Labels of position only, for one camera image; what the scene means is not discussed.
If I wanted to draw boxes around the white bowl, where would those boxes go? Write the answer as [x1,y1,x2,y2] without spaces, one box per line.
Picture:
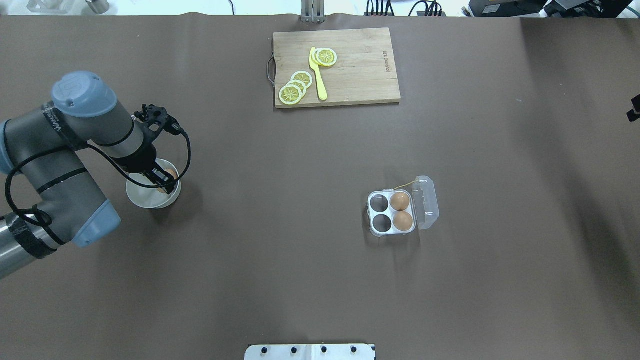
[125,158,182,209]

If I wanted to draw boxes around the arm black gripper tip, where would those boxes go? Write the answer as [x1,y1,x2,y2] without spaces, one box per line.
[626,95,640,123]

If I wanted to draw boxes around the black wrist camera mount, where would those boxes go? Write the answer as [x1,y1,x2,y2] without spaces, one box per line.
[131,104,186,140]

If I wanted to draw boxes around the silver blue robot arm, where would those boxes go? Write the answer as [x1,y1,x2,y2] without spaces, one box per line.
[1,70,192,278]

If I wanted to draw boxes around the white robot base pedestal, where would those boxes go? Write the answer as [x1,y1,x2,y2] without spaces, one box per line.
[244,343,377,360]

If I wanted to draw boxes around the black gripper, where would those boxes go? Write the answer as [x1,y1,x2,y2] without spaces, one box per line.
[118,145,179,196]

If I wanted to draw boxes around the aluminium frame post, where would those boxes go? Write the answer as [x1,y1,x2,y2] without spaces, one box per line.
[300,0,326,24]

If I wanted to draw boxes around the wooden cutting board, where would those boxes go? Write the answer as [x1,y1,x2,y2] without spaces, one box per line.
[273,27,402,109]

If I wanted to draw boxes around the brown egg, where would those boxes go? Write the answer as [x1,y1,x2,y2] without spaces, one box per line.
[157,168,178,195]
[390,191,411,212]
[393,210,414,231]

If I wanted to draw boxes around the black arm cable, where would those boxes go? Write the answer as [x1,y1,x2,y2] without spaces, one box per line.
[4,127,192,241]

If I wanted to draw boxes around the clear plastic egg box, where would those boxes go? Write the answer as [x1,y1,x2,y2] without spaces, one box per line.
[366,175,441,237]

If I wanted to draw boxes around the clear plastic tray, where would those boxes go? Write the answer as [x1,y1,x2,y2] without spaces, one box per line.
[26,0,76,15]

